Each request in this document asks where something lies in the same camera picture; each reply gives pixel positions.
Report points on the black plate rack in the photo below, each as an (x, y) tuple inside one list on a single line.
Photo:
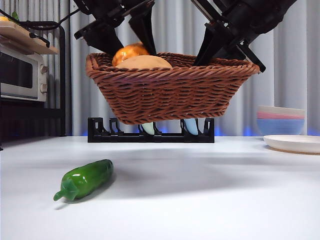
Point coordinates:
[(150, 138)]

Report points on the light blue plate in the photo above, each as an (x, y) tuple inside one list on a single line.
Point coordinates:
[(191, 126)]

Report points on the orange toy corn cob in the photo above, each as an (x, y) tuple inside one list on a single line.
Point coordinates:
[(127, 52)]

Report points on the tan toy potato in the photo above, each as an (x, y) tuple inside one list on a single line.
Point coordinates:
[(147, 62)]

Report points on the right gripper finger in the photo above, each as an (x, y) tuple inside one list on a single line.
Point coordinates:
[(226, 52), (207, 47)]

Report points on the brown wicker basket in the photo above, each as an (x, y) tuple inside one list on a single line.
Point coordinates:
[(170, 95)]

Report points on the green toy cucumber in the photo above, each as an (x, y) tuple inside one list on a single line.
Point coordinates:
[(87, 178)]

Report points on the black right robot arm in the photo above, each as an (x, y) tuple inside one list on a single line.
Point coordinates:
[(270, 15)]

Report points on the grey curtain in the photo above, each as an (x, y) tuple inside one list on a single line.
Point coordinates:
[(175, 30)]

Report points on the pink bowl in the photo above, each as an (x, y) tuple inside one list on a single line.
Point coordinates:
[(280, 116)]

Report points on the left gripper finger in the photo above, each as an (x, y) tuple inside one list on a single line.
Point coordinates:
[(145, 30), (105, 40)]

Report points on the green leaves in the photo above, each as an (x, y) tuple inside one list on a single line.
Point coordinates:
[(15, 15)]

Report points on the orange fruit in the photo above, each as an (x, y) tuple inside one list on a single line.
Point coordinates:
[(3, 18)]

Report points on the white toaster oven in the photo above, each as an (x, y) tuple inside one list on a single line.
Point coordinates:
[(20, 75)]

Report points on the white bowl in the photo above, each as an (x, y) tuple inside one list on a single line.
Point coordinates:
[(280, 109)]

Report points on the blue bowl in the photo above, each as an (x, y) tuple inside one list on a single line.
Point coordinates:
[(280, 126)]

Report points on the black metal shelf frame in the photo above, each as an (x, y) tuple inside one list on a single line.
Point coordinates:
[(62, 75)]

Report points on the white plate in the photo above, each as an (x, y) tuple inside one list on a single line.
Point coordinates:
[(295, 142)]

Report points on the pale green plate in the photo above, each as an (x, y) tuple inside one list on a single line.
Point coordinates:
[(148, 128)]

